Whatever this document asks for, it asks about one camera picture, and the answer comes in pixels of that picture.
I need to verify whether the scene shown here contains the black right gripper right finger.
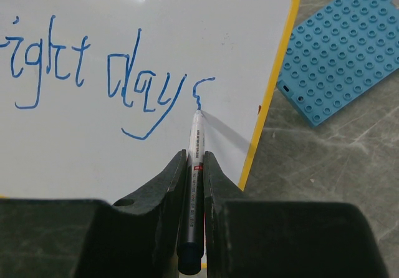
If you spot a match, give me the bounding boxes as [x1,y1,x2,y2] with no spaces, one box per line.
[204,152,388,277]

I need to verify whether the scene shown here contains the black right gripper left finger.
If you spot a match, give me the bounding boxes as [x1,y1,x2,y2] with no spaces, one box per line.
[1,150,186,277]

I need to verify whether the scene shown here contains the white blue whiteboard marker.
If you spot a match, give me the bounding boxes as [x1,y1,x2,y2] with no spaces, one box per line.
[177,110,204,276]

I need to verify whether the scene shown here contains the yellow framed whiteboard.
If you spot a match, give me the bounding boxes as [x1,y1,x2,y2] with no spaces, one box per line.
[1,0,300,202]

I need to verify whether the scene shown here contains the blue studded baseplate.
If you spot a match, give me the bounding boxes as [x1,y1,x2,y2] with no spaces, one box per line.
[277,0,398,127]

